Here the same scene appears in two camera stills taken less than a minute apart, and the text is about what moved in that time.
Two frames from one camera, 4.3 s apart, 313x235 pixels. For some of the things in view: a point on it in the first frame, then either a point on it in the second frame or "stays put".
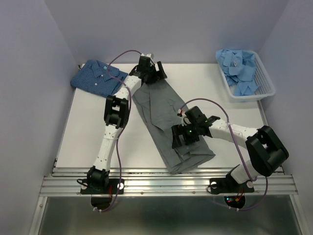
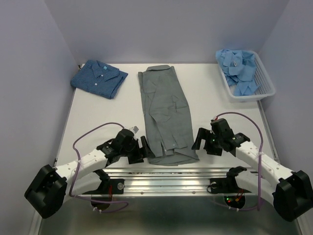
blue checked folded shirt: [92, 77] stays put
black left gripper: [160, 74] to [143, 152]
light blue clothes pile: [239, 68] stays put
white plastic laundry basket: [266, 88] stays put
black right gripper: [178, 129] to [204, 134]
